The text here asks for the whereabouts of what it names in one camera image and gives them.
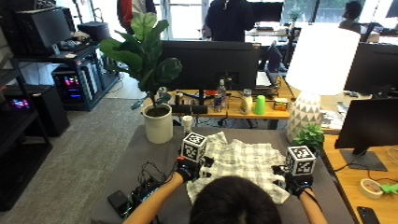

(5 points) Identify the person's right hand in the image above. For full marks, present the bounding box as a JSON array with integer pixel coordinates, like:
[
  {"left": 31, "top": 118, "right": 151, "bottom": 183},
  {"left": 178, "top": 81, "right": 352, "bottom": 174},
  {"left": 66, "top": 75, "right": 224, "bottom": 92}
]
[{"left": 271, "top": 164, "right": 315, "bottom": 198}]

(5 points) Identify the person's left hand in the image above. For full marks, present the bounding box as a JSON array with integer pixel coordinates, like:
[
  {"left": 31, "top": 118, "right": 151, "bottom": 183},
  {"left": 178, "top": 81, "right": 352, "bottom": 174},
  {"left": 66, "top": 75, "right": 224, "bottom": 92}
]
[{"left": 172, "top": 156, "right": 215, "bottom": 183}]

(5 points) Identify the white checked cloth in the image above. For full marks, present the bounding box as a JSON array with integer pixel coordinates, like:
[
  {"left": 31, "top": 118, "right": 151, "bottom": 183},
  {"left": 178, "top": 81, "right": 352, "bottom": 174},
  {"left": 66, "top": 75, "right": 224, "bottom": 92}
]
[{"left": 184, "top": 131, "right": 291, "bottom": 205}]

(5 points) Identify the right glove marker cube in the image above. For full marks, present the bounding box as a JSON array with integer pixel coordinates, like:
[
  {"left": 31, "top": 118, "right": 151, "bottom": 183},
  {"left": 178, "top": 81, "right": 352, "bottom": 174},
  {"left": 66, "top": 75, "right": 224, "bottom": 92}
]
[{"left": 284, "top": 145, "right": 316, "bottom": 176}]

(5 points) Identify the glove marker cube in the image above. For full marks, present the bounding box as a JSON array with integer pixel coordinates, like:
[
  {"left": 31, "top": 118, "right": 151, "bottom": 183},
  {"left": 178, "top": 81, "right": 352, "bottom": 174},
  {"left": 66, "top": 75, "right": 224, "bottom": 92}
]
[
  {"left": 179, "top": 132, "right": 207, "bottom": 162},
  {"left": 284, "top": 145, "right": 316, "bottom": 176}
]

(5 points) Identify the left glove marker cube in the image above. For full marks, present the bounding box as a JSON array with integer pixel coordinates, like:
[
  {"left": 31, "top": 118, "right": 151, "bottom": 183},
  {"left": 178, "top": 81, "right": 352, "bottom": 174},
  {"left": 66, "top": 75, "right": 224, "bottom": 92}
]
[{"left": 179, "top": 132, "right": 207, "bottom": 162}]

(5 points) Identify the the person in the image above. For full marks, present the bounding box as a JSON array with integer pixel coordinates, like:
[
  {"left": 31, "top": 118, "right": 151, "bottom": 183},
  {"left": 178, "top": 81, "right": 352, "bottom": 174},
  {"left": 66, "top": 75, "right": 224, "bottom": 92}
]
[{"left": 187, "top": 175, "right": 283, "bottom": 224}]

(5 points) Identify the small green potted plant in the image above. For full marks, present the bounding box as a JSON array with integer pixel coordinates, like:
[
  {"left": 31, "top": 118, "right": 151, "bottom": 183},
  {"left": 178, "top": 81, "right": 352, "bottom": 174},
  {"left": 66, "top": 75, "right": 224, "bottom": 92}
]
[{"left": 290, "top": 123, "right": 326, "bottom": 154}]

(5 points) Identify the small white cup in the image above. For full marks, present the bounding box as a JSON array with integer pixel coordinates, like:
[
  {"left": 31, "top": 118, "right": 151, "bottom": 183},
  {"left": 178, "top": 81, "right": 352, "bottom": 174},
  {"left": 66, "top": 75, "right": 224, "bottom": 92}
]
[{"left": 180, "top": 115, "right": 194, "bottom": 133}]

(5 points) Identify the white cylindrical plant pot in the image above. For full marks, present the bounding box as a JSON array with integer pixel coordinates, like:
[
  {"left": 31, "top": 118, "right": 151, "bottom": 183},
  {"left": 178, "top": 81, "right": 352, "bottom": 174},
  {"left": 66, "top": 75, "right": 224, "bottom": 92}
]
[{"left": 141, "top": 103, "right": 174, "bottom": 145}]

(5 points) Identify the wooden desk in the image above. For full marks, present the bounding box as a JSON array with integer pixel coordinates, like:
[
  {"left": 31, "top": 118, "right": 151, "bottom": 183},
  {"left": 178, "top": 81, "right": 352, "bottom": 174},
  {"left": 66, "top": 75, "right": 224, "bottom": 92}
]
[
  {"left": 141, "top": 79, "right": 298, "bottom": 120},
  {"left": 319, "top": 92, "right": 398, "bottom": 224}
]

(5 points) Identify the white patterned lamp base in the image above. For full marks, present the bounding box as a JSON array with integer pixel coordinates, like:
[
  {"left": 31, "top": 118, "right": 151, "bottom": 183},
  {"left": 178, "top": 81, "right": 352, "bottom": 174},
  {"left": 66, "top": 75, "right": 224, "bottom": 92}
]
[{"left": 284, "top": 91, "right": 324, "bottom": 144}]

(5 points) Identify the roll of tape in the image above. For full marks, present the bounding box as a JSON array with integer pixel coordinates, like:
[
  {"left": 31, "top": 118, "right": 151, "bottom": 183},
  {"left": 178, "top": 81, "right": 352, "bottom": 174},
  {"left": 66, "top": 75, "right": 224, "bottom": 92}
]
[{"left": 358, "top": 177, "right": 385, "bottom": 200}]

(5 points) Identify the yellow box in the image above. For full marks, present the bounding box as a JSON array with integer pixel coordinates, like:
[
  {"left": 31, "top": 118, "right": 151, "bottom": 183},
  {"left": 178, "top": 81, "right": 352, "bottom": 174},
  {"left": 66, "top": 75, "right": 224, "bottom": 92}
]
[{"left": 272, "top": 97, "right": 290, "bottom": 112}]

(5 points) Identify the green plastic cup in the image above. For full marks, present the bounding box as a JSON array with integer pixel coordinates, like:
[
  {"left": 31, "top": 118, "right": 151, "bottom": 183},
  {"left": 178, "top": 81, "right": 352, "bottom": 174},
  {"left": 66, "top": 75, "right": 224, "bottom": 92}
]
[{"left": 252, "top": 94, "right": 267, "bottom": 116}]

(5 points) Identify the clear water bottle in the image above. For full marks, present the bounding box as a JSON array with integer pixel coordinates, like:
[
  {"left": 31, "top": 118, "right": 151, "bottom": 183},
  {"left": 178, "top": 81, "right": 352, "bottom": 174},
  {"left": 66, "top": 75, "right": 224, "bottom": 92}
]
[{"left": 215, "top": 78, "right": 228, "bottom": 108}]

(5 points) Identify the black power bank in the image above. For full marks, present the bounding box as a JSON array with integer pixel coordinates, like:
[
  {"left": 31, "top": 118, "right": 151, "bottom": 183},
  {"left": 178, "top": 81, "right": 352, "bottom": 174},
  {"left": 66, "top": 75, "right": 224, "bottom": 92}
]
[{"left": 105, "top": 189, "right": 131, "bottom": 218}]

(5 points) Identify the black smartphone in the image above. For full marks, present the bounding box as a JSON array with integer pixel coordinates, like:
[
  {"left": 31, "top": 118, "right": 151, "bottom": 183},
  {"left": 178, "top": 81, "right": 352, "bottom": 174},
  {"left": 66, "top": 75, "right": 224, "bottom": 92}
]
[{"left": 355, "top": 205, "right": 381, "bottom": 224}]

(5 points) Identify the black monitor on stand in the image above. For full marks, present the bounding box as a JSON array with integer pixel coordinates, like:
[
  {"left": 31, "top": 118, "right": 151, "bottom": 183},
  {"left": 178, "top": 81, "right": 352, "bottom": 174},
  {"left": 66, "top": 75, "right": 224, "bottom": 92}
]
[{"left": 332, "top": 97, "right": 398, "bottom": 172}]

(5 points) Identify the green toy figure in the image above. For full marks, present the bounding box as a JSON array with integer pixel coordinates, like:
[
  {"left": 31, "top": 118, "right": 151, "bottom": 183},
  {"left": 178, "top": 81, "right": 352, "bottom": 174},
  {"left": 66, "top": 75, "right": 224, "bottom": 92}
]
[{"left": 377, "top": 182, "right": 398, "bottom": 195}]

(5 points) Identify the wide black monitor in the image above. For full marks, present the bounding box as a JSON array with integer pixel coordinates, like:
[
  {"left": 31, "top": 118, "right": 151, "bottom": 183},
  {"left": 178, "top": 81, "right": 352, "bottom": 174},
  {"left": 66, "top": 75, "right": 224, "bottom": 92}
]
[{"left": 161, "top": 39, "right": 260, "bottom": 91}]

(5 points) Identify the large leafy potted plant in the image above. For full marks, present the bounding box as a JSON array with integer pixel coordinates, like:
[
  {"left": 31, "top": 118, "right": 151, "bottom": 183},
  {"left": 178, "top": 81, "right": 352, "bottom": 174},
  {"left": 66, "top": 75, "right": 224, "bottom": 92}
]
[{"left": 98, "top": 11, "right": 183, "bottom": 114}]

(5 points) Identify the white table lamp shade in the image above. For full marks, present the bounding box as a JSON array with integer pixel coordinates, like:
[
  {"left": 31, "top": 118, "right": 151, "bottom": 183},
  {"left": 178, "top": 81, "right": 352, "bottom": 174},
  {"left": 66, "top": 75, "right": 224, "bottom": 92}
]
[{"left": 284, "top": 23, "right": 362, "bottom": 97}]

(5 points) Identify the black computer tower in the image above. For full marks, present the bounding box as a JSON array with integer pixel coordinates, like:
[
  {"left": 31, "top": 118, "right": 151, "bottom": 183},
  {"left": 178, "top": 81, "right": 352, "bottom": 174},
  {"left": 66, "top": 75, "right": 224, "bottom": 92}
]
[{"left": 50, "top": 65, "right": 101, "bottom": 105}]

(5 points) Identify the black shelf rack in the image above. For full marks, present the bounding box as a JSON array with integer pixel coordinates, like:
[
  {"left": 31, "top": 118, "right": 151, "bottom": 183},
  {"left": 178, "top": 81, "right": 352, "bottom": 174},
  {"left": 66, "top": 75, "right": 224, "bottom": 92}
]
[{"left": 10, "top": 40, "right": 122, "bottom": 112}]

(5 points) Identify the black shelving unit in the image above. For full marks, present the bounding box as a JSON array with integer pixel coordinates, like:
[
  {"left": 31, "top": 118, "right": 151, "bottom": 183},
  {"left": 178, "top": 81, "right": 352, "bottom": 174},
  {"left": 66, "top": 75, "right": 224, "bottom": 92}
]
[{"left": 0, "top": 55, "right": 54, "bottom": 213}]

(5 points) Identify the black equipment case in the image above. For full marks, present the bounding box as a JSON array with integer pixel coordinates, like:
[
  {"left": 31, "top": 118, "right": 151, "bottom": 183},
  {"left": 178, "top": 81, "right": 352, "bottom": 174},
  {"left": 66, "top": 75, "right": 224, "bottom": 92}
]
[{"left": 10, "top": 6, "right": 77, "bottom": 58}]

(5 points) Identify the black cable hub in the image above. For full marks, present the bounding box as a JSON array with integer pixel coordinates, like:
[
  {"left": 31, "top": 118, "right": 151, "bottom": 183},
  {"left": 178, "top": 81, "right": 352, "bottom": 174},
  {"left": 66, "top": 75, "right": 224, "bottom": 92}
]
[{"left": 127, "top": 175, "right": 163, "bottom": 213}]

